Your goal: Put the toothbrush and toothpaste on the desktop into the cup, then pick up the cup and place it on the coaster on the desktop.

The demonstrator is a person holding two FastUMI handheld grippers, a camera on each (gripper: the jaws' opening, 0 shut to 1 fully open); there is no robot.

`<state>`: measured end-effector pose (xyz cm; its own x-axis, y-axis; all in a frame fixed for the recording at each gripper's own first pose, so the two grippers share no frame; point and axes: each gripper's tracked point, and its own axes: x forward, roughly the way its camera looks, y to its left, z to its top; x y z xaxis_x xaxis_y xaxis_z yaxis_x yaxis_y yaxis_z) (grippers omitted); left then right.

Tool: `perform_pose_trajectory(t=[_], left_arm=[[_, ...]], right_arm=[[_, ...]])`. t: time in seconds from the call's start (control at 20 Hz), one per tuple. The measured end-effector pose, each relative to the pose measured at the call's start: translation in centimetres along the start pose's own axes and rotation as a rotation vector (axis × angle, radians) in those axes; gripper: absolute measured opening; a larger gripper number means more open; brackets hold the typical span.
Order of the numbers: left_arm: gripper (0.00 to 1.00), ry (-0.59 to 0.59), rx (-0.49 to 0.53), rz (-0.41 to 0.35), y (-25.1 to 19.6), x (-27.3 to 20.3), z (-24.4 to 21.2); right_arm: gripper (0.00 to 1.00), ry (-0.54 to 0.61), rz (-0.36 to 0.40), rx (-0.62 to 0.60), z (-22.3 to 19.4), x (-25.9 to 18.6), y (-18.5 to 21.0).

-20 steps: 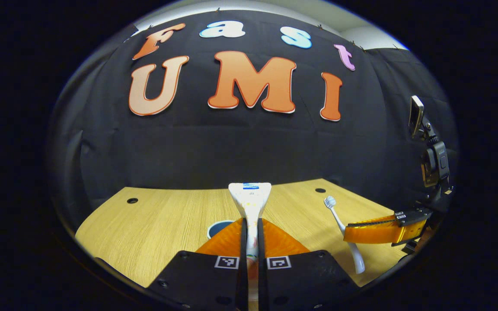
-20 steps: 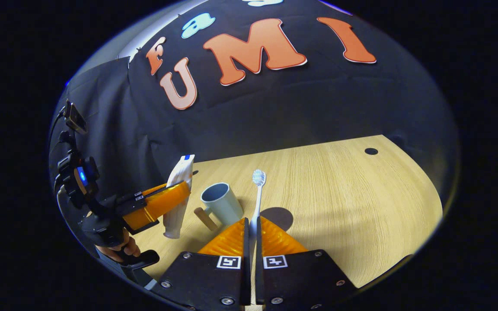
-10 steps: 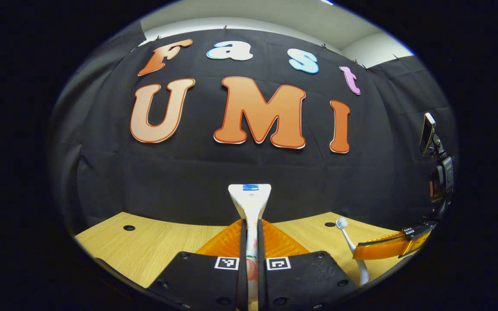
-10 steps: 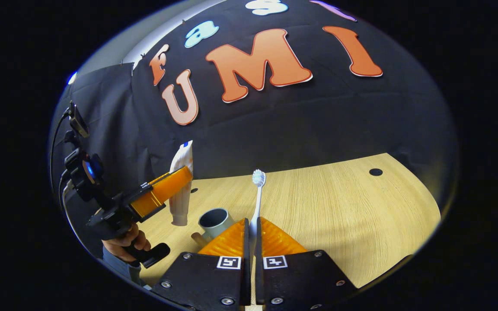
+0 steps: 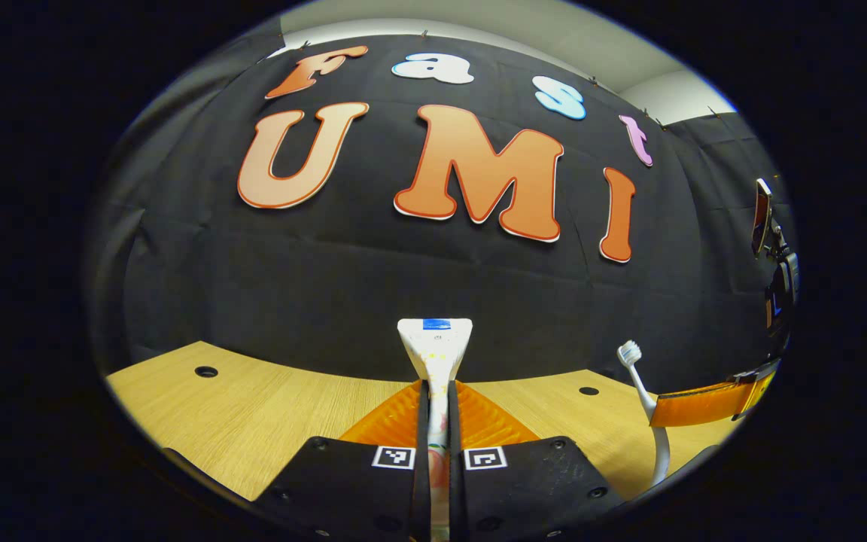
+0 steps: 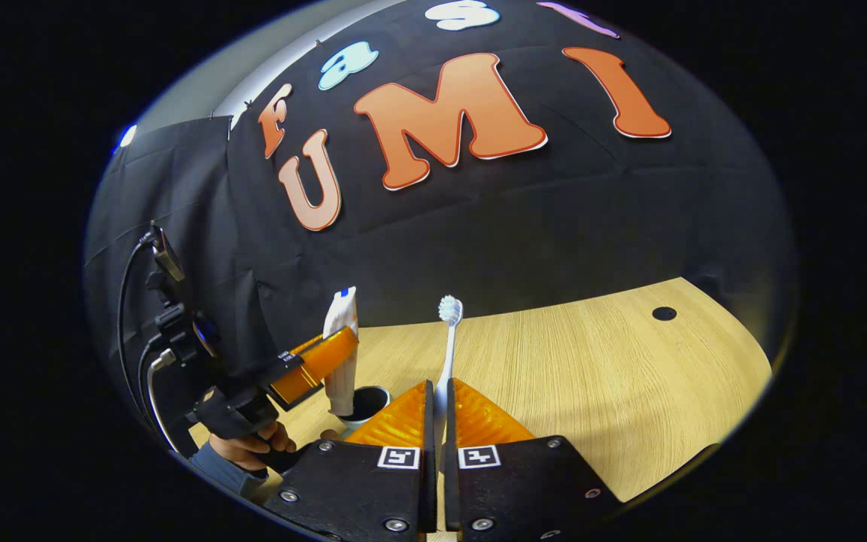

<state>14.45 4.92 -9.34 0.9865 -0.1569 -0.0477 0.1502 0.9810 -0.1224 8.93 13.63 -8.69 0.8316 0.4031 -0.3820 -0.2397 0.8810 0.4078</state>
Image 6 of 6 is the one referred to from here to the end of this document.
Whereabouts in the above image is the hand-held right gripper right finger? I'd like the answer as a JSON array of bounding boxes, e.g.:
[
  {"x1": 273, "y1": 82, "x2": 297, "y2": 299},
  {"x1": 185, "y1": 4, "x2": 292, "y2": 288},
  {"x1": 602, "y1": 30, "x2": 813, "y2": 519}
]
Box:
[{"x1": 445, "y1": 379, "x2": 622, "y2": 539}]

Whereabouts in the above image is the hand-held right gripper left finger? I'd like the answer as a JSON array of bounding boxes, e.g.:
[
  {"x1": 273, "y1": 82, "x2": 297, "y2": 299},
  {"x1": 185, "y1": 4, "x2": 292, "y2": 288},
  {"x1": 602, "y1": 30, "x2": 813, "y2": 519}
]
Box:
[{"x1": 264, "y1": 380, "x2": 437, "y2": 539}]

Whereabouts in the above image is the white toothpaste tube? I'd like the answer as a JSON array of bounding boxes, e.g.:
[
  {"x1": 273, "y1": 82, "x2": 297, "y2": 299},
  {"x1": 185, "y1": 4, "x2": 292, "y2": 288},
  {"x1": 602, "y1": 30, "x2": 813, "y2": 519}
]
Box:
[{"x1": 323, "y1": 286, "x2": 360, "y2": 417}]

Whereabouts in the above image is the pale green cup wooden handle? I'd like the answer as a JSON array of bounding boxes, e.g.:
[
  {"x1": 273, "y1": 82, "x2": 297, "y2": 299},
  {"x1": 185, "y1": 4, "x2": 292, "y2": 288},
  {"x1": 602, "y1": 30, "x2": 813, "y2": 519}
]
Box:
[{"x1": 343, "y1": 385, "x2": 391, "y2": 430}]

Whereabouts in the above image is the pale blue toothbrush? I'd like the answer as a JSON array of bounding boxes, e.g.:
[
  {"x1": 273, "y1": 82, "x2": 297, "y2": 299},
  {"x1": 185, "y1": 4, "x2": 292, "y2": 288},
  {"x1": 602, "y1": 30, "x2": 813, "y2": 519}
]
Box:
[{"x1": 433, "y1": 295, "x2": 464, "y2": 452}]

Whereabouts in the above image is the black backdrop cloth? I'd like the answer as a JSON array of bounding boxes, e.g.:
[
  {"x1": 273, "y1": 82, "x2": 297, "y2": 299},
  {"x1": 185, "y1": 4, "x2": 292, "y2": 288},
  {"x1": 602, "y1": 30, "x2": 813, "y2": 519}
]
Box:
[{"x1": 84, "y1": 0, "x2": 799, "y2": 422}]

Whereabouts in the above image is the grey cable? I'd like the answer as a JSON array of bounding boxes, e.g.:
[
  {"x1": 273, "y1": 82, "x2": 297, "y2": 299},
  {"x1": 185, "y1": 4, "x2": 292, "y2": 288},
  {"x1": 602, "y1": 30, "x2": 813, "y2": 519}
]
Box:
[{"x1": 146, "y1": 350, "x2": 178, "y2": 452}]

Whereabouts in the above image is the black cable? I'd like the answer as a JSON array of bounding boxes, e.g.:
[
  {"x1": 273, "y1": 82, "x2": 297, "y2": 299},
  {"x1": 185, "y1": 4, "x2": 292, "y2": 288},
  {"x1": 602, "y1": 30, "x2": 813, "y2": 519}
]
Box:
[{"x1": 117, "y1": 232, "x2": 160, "y2": 434}]

